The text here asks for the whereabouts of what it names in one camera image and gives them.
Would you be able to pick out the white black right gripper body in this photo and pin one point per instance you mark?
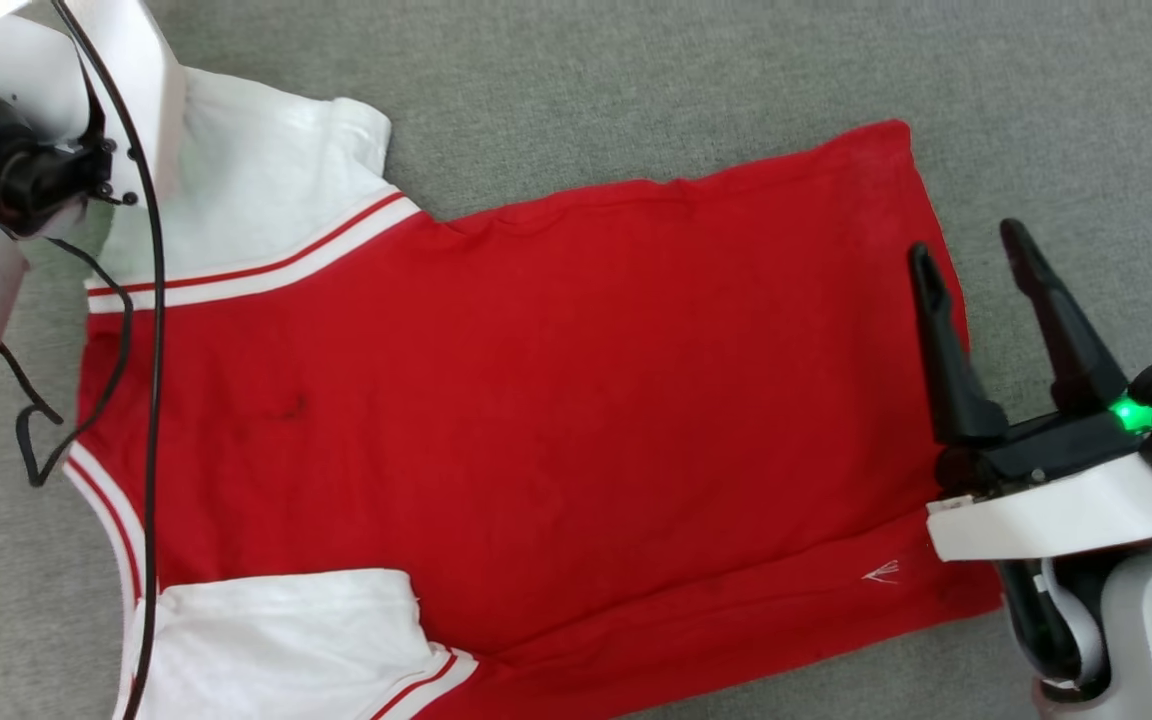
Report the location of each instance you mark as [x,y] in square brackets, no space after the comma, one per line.
[1056,510]

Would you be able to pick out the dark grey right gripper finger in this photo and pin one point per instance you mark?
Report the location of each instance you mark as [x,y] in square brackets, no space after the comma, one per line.
[1066,340]
[951,370]

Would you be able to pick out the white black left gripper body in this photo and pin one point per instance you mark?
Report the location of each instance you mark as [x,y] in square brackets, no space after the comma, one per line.
[141,70]

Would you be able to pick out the red and white jersey shirt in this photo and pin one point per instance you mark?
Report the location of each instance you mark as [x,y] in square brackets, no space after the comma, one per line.
[536,420]

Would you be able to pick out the grey fabric work surface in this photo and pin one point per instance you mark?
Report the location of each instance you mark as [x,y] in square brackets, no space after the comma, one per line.
[636,80]

